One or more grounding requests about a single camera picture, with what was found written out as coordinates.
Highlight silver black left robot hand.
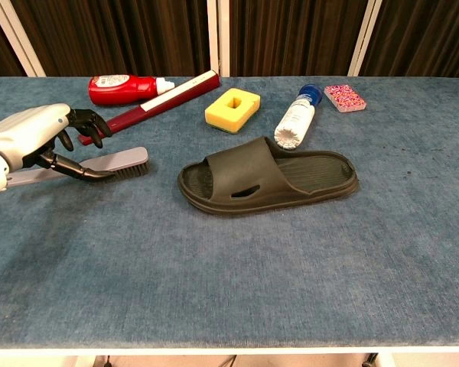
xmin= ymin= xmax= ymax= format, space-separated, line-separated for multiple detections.
xmin=0 ymin=102 xmax=118 ymax=181

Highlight grey tool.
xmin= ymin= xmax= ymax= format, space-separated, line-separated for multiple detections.
xmin=7 ymin=146 xmax=151 ymax=188

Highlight dark pleated curtain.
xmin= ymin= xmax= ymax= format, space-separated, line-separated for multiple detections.
xmin=229 ymin=0 xmax=368 ymax=77
xmin=359 ymin=0 xmax=459 ymax=80
xmin=9 ymin=0 xmax=211 ymax=77
xmin=0 ymin=3 xmax=26 ymax=80

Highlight white spray bottle blue cap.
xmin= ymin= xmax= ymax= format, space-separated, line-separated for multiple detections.
xmin=274 ymin=83 xmax=324 ymax=151

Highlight yellow sponge with hole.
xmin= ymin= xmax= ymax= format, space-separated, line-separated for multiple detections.
xmin=204 ymin=87 xmax=262 ymax=135

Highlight white partition post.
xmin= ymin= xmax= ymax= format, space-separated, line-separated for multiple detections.
xmin=206 ymin=0 xmax=231 ymax=77
xmin=0 ymin=0 xmax=47 ymax=77
xmin=347 ymin=0 xmax=383 ymax=77

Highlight blue table cloth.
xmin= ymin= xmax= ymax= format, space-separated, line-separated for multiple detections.
xmin=0 ymin=76 xmax=459 ymax=351

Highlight dark red folded fan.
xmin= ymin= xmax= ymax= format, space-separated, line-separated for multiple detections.
xmin=78 ymin=70 xmax=221 ymax=146

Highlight black rubber slipper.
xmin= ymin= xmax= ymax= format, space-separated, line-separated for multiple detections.
xmin=177 ymin=136 xmax=360 ymax=215

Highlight red detergent bottle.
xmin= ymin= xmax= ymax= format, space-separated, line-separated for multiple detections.
xmin=87 ymin=73 xmax=176 ymax=107

